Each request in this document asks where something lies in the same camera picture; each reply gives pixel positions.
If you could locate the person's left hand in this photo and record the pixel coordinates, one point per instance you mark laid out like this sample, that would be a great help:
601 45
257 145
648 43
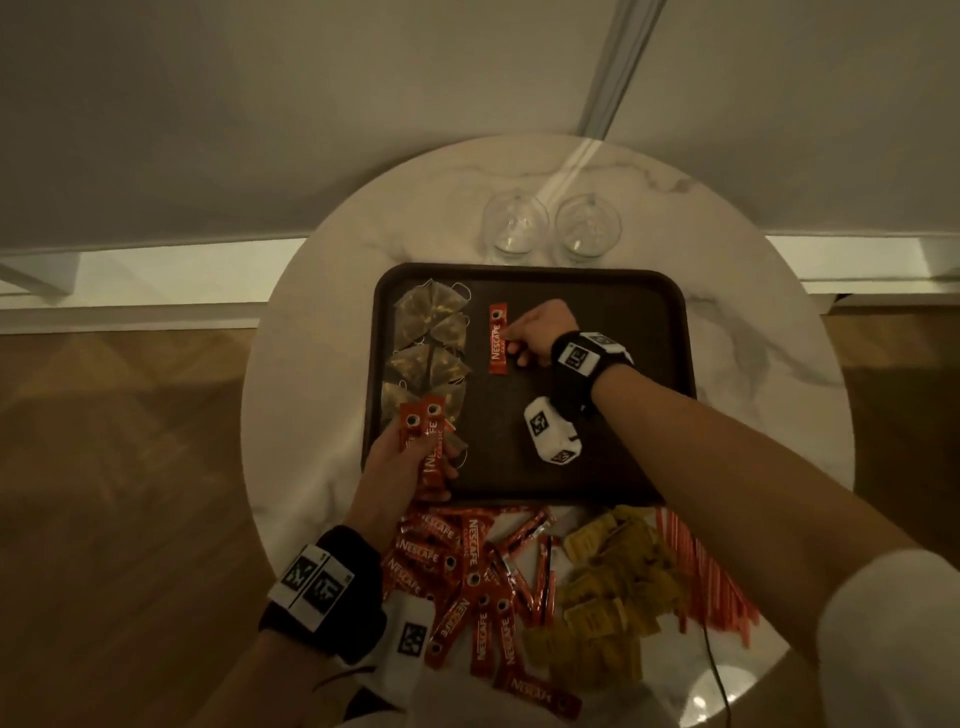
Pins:
386 495

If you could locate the person's right hand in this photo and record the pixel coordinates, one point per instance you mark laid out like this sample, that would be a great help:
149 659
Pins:
540 334

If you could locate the pile of red Nescafe sachets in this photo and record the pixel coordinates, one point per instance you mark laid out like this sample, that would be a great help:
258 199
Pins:
472 540

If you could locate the dark brown tray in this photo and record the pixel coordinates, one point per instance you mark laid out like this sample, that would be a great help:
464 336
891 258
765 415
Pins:
645 300

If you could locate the neat cluster of tea bags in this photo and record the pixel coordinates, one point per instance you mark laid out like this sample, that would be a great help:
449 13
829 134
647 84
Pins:
427 307

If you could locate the pile of yellow sachets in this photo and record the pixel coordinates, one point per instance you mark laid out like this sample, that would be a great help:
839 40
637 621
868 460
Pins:
615 585

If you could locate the pile of orange stick packets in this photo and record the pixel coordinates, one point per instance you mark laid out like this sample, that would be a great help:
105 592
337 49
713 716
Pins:
705 577

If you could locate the person's right forearm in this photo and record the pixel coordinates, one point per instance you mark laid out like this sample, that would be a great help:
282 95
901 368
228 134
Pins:
712 465

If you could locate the person's left forearm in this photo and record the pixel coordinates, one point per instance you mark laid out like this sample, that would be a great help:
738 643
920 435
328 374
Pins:
262 690

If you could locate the person's white trousers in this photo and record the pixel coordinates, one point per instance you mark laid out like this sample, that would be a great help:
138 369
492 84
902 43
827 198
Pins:
450 705

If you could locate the person's white right sleeve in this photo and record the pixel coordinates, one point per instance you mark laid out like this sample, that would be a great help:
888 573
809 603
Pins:
892 645

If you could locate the black right wristband with markers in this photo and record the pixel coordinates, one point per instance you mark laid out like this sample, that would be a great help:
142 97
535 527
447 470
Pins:
577 356

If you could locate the black wristband with markers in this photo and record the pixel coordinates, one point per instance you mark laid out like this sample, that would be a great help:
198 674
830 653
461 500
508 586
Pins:
577 356
352 570

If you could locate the black left wristband with markers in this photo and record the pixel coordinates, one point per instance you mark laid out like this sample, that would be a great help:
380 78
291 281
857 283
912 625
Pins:
352 570

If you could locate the clear glass cup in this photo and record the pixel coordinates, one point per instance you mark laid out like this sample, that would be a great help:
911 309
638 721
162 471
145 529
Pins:
515 223
588 227

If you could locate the round white marble table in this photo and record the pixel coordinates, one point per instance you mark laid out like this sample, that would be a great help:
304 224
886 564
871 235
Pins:
187 277

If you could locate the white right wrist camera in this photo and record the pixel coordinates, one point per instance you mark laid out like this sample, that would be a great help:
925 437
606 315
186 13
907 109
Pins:
547 431

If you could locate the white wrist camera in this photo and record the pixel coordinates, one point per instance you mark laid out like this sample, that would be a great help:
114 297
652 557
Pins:
412 637
547 431

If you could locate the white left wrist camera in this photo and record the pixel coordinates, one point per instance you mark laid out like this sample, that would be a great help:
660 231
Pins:
412 637

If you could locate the perforated metal wall rail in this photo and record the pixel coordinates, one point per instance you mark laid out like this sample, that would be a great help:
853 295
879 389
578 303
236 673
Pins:
622 60

